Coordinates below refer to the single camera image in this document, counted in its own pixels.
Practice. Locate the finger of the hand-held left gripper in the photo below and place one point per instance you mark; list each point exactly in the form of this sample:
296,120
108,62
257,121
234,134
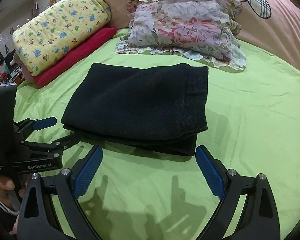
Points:
45,123
65,142

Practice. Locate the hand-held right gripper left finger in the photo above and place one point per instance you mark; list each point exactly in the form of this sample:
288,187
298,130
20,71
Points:
88,172

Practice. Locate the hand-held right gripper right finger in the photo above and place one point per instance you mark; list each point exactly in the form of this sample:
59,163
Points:
211,173

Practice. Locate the black pants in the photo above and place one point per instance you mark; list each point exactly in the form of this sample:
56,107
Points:
135,105

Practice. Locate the person's left hand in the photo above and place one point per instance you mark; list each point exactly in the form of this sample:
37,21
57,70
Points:
2,183

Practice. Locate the pink cushion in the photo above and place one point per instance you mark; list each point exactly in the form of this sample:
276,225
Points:
27,73

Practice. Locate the green bed sheet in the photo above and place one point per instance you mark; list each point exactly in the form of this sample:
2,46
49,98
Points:
252,130

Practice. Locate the red folded blanket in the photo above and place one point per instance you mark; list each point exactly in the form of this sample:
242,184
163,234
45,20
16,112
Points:
72,57

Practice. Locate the yellow patterned quilt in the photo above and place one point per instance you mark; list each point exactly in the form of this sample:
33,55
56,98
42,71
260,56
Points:
60,30

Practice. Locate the floral ruffled pillow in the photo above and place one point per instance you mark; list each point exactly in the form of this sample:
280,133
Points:
185,27

